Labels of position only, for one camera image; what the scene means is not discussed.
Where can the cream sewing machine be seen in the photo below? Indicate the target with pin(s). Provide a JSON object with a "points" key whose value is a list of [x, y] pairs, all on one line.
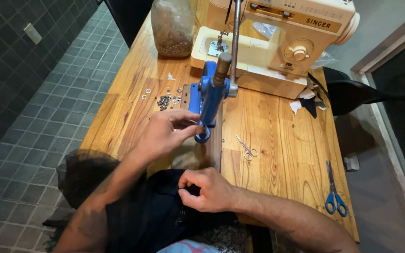
{"points": [[276, 42]]}

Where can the dark wooden base board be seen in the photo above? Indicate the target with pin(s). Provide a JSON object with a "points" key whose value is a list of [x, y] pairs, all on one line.
{"points": [[206, 140]]}

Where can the small silver scissors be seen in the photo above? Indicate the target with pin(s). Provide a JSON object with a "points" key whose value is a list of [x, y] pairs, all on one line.
{"points": [[247, 149]]}

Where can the white floor outlet box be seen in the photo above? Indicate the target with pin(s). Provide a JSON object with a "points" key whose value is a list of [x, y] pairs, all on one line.
{"points": [[351, 162]]}

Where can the pile of metal eyelets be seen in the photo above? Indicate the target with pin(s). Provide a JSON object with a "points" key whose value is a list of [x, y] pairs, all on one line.
{"points": [[165, 98]]}

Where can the fabric scraps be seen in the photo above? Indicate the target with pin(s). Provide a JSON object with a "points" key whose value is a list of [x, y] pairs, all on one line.
{"points": [[308, 102]]}

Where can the black chair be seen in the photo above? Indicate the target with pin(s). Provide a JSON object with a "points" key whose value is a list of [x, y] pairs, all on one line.
{"points": [[357, 93]]}

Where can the black tulle fabric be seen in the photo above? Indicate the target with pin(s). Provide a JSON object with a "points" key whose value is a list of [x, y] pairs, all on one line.
{"points": [[83, 179]]}

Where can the black fabric garment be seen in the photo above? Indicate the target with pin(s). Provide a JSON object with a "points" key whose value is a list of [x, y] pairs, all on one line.
{"points": [[160, 214]]}

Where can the clear plastic bag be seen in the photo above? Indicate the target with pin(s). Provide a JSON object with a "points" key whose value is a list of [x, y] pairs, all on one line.
{"points": [[323, 60]]}

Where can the blue eyelet press machine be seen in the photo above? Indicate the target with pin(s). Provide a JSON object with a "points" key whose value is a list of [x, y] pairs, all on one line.
{"points": [[211, 95]]}

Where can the person's left hand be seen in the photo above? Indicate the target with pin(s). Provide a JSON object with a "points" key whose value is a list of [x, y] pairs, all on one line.
{"points": [[162, 131]]}

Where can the glass jar of eyelets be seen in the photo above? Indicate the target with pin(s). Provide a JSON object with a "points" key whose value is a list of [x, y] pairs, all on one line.
{"points": [[173, 28]]}

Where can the person's right hand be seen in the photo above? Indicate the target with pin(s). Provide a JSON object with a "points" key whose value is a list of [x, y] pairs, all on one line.
{"points": [[211, 191]]}

